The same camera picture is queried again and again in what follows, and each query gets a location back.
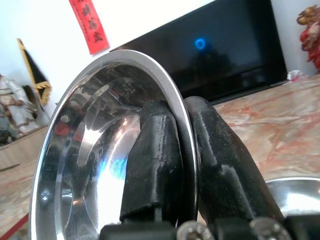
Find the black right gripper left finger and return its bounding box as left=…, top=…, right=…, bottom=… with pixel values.
left=119, top=99, right=186, bottom=225

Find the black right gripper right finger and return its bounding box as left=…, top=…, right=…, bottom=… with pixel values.
left=183, top=96, right=285, bottom=226

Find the stainless steel bowl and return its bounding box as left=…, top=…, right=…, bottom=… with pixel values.
left=265, top=177, right=320, bottom=220
left=27, top=49, right=200, bottom=240

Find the black flat screen television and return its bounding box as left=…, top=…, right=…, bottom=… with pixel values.
left=109, top=0, right=288, bottom=103

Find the crumpled white and pink wrapper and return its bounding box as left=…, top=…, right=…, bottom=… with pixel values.
left=286, top=70, right=310, bottom=81

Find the light wooden cabinet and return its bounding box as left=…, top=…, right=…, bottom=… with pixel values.
left=0, top=124, right=50, bottom=172

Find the black pennant with gold fringe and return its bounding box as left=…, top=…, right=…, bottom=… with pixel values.
left=16, top=38, right=53, bottom=107

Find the white robed figurine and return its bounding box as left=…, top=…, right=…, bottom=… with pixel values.
left=0, top=74, right=42, bottom=146

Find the red paper scroll with characters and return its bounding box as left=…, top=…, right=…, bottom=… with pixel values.
left=68, top=0, right=111, bottom=55

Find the red and gold figurine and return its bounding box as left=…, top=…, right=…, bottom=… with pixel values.
left=296, top=4, right=320, bottom=74

